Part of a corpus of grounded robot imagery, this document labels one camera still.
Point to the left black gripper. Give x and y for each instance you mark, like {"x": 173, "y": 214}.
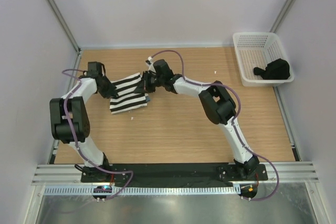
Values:
{"x": 111, "y": 92}

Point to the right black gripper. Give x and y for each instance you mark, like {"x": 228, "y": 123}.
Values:
{"x": 145, "y": 81}

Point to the black white striped tank top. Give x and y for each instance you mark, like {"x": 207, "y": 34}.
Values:
{"x": 127, "y": 99}

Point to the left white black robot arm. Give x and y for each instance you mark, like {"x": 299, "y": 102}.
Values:
{"x": 69, "y": 118}

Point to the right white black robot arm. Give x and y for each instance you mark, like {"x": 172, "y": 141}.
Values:
{"x": 218, "y": 105}

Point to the white plastic basket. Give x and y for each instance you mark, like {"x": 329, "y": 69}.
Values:
{"x": 258, "y": 49}

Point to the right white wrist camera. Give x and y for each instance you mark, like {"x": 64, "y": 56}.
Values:
{"x": 149, "y": 62}

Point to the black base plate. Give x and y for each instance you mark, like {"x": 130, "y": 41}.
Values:
{"x": 173, "y": 175}

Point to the white slotted cable duct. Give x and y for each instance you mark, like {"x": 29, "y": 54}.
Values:
{"x": 94, "y": 190}

